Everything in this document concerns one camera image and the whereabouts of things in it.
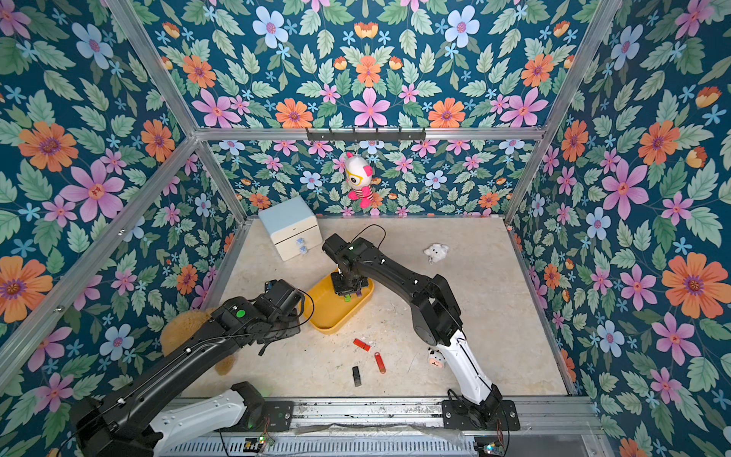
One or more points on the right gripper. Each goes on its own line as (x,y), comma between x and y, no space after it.
(349,280)

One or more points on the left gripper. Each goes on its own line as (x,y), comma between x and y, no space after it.
(295,324)

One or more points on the yellow plastic storage box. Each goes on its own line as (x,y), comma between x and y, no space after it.
(328,312)

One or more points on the red translucent usb drive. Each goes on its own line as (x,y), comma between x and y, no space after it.
(380,362)

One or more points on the black usb drive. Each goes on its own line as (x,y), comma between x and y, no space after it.
(356,376)

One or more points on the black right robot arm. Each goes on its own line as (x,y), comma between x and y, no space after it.
(436,317)

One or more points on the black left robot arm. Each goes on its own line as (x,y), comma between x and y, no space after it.
(137,419)

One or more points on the red capped usb drive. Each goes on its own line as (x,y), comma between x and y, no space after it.
(361,344)

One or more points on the white mini drawer cabinet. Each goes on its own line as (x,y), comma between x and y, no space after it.
(293,228)

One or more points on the brown teddy bear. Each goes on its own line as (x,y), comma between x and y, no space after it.
(181,328)

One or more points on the white plush sheep toy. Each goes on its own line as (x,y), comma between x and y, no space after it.
(436,253)

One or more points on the pink white hanging doll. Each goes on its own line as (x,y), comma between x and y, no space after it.
(359,176)

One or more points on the black white cow toy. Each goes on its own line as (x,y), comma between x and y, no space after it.
(435,358)

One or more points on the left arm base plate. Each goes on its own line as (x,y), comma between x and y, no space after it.
(271,416)

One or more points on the black wall hook rail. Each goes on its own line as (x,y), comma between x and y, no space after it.
(354,135)

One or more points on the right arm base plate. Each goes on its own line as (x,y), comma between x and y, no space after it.
(457,416)

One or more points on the aluminium front rail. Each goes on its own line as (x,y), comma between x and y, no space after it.
(409,426)

